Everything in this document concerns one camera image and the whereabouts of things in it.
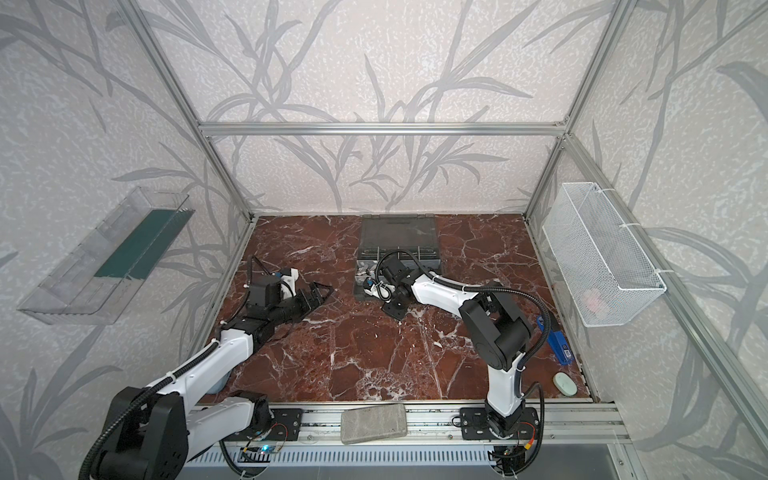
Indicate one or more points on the clear compartment organizer box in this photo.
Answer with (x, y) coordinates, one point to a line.
(381, 234)

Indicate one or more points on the pale green soap bar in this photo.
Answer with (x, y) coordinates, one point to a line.
(565, 384)

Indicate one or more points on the clear acrylic wall shelf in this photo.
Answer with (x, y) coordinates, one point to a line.
(71, 294)

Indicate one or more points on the grey stone block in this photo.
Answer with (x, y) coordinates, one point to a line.
(373, 423)

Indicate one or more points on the green mat on shelf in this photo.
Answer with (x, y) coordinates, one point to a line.
(139, 253)

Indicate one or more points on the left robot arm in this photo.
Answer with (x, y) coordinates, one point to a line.
(153, 431)

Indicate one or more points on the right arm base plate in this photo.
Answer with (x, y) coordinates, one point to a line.
(474, 425)

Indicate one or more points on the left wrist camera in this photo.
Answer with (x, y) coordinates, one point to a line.
(288, 278)

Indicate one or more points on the pink object in basket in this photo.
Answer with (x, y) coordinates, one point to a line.
(594, 303)

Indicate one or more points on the blue stapler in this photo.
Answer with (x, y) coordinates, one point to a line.
(558, 343)

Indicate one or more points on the white ventilation grille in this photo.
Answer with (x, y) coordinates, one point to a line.
(471, 455)

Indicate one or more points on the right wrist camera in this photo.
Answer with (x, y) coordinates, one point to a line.
(377, 289)

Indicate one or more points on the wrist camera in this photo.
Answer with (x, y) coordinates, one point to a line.
(377, 289)
(288, 278)

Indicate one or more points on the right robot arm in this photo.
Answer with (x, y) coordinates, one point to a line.
(507, 327)

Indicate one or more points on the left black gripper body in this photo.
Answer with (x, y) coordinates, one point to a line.
(308, 297)

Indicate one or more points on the white wire mesh basket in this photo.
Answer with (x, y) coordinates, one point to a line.
(596, 248)

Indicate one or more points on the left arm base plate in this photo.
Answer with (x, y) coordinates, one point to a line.
(285, 427)

